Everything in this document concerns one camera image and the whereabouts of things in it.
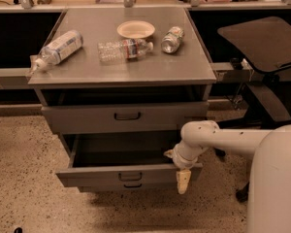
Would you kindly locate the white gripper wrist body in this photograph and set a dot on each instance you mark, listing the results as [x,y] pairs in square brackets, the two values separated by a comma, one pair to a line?
[180,160]

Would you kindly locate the grey bottom drawer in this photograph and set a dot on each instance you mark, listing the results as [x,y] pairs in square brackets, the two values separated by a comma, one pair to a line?
[127,186]

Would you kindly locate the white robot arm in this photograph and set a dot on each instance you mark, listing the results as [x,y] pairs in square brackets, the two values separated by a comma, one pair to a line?
[269,195]

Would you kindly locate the long workbench with posts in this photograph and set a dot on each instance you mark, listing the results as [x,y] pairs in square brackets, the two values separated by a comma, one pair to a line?
[87,0]

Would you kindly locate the black office chair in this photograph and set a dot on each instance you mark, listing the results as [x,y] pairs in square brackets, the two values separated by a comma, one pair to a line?
[265,44]

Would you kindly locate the white paper bowl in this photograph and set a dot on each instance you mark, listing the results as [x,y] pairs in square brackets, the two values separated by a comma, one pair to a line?
[135,29]

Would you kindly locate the large labelled plastic bottle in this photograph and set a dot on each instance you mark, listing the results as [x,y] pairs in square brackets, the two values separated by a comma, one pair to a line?
[57,50]

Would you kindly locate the grey drawer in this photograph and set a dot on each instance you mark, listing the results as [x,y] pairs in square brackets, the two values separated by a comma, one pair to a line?
[123,117]
[127,186]
[119,169]

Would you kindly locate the silver soda can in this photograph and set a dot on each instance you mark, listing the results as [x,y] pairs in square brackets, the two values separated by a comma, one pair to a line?
[172,39]

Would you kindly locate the grey drawer cabinet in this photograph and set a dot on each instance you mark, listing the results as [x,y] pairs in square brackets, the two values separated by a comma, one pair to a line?
[122,99]

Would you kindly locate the grey top drawer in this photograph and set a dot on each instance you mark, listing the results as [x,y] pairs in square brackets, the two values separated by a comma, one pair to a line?
[123,117]

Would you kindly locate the clear crushed water bottle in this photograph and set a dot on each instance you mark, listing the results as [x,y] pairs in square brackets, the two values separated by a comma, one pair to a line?
[123,49]

